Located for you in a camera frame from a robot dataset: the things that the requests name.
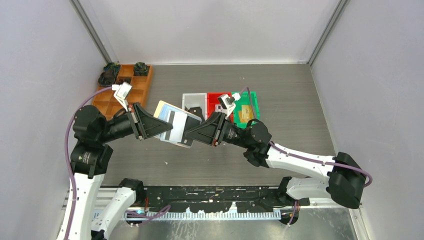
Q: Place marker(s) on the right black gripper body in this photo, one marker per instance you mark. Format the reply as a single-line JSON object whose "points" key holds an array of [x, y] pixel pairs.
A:
{"points": [[221, 130]]}

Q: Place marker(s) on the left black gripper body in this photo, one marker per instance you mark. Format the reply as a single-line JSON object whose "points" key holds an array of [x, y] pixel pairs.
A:
{"points": [[132, 112]]}

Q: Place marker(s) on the white magnetic stripe card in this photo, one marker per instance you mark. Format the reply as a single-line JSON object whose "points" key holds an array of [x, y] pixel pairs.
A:
{"points": [[178, 120]]}

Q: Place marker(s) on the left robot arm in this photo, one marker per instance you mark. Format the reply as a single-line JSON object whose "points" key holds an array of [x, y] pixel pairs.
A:
{"points": [[88, 163]]}

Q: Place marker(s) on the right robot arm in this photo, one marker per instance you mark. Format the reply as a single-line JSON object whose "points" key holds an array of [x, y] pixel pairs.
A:
{"points": [[338, 178]]}

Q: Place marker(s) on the gold card in green bin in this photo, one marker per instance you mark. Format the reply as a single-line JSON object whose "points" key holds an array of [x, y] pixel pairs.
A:
{"points": [[245, 113]]}

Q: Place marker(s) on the black item in white bin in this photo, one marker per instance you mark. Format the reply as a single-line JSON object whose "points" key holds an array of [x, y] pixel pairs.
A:
{"points": [[195, 111]]}

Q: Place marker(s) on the wooden compartment tray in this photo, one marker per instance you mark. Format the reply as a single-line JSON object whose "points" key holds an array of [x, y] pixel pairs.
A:
{"points": [[108, 105]]}

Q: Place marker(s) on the red plastic bin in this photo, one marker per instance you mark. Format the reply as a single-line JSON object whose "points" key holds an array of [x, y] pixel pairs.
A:
{"points": [[213, 102]]}

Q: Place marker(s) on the green plastic bin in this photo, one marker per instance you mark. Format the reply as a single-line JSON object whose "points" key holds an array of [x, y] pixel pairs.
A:
{"points": [[245, 99]]}

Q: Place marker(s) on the dark bundle middle centre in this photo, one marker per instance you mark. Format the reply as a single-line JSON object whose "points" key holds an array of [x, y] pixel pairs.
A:
{"points": [[122, 80]]}

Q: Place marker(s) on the dark bundle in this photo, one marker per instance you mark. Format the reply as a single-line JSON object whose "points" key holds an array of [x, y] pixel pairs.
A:
{"points": [[122, 80], [106, 79], [140, 69], [113, 67]]}

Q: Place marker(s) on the white plastic bin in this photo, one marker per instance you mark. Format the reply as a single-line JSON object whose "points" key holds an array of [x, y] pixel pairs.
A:
{"points": [[196, 100]]}

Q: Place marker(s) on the dark bundle middle left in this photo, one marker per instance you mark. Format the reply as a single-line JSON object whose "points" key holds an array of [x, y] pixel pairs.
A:
{"points": [[106, 79]]}

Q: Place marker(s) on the dark bundle top right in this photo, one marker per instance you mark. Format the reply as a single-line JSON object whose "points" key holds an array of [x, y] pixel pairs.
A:
{"points": [[140, 69]]}

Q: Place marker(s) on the dark bundle top left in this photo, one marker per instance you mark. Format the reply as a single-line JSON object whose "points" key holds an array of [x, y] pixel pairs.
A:
{"points": [[113, 67]]}

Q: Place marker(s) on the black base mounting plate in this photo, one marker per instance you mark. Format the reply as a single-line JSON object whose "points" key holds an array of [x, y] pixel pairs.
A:
{"points": [[213, 199]]}

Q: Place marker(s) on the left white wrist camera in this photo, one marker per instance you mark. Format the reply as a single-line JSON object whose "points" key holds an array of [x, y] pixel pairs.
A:
{"points": [[121, 92]]}

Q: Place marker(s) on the aluminium rail frame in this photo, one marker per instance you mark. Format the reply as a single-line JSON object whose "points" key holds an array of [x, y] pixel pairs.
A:
{"points": [[286, 215]]}

